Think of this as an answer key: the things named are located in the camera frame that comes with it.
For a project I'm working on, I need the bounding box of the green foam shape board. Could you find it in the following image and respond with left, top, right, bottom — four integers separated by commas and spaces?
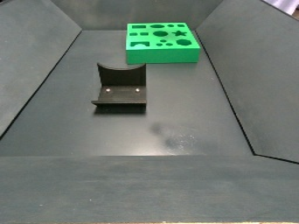
126, 22, 202, 64

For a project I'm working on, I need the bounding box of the black curved fixture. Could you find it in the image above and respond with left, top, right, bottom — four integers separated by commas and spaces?
91, 64, 147, 105

